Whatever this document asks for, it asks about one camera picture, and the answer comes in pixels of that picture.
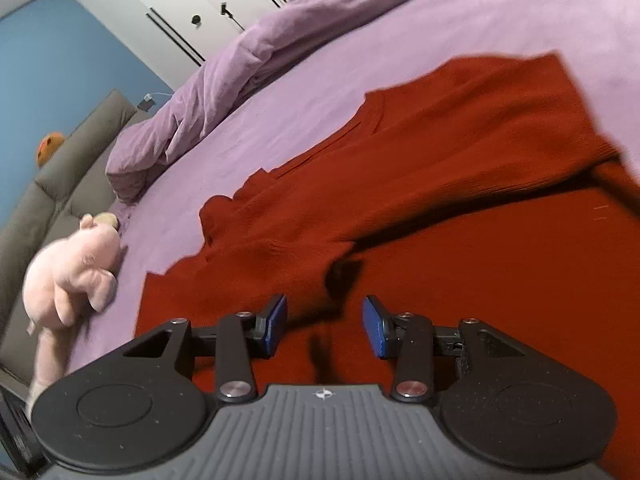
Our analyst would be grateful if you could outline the pink plush pig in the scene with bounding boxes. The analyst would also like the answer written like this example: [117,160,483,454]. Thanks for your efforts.
[22,214,128,403]

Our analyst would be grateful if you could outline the grey upholstered headboard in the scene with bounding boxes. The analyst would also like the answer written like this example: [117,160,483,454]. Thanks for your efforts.
[0,89,151,386]

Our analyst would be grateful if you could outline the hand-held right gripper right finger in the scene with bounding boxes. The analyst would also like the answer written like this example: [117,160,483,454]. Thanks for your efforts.
[362,295,523,404]

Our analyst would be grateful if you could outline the orange pumpkin plush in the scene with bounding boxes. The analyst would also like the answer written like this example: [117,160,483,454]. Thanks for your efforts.
[36,132,67,168]

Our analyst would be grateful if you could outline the wall charger with cable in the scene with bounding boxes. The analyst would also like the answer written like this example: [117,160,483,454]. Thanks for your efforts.
[136,91,173,112]

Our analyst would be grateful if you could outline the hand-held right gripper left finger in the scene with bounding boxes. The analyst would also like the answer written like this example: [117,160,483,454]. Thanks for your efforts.
[122,294,289,404]

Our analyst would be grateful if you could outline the purple duvet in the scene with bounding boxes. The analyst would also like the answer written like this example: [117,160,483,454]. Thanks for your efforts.
[106,0,501,205]

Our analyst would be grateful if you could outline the red knit sweater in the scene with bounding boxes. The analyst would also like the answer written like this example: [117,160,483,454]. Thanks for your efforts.
[134,50,640,466]

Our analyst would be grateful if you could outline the purple bed sheet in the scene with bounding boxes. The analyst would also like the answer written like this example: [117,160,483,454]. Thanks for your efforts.
[65,0,640,376]

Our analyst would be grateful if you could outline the white wardrobe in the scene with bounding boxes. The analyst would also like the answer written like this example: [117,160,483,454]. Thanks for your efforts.
[65,0,346,96]

